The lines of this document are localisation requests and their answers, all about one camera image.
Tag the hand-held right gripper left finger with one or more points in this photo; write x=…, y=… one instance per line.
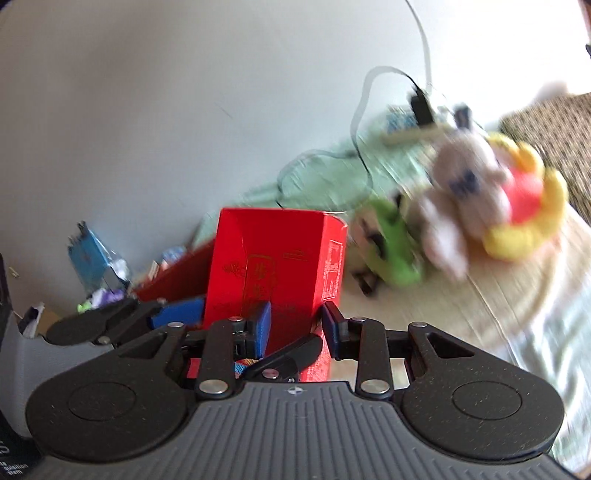
x=263, y=330

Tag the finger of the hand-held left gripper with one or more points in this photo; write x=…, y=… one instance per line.
x=178, y=314
x=295, y=355

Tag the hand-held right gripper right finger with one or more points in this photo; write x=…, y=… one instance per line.
x=333, y=332

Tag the large red box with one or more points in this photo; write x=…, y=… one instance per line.
x=180, y=277

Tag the red gold-printed carton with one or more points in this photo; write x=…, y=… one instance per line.
x=286, y=258

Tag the multicolored small item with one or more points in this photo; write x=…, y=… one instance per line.
x=244, y=367

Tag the dark blue cloth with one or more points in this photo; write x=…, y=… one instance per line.
x=36, y=313

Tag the blue printed packet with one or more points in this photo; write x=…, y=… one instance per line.
x=174, y=254

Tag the purple packet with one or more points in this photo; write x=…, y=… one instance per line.
x=108, y=297

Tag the small green plush doll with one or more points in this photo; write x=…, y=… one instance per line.
x=85, y=306

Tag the green plush toy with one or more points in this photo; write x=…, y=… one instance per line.
x=397, y=249

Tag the blue gift bag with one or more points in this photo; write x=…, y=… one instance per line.
x=87, y=258

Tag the green bed sheet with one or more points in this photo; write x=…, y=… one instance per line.
x=323, y=175

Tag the pale pink plush toy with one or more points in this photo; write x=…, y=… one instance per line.
x=466, y=194

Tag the white power strip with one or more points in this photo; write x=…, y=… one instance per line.
x=401, y=134

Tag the yellow and red plush toy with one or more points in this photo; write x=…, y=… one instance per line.
x=524, y=194

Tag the black charger plug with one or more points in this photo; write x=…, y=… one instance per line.
x=422, y=108

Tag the brown patterned blanket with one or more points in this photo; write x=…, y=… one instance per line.
x=554, y=124

